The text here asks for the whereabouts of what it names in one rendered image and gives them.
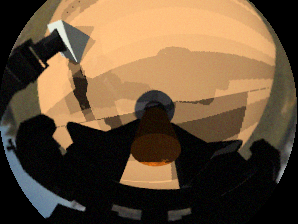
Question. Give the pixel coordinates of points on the orange knob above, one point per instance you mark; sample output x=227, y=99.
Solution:
x=155, y=142

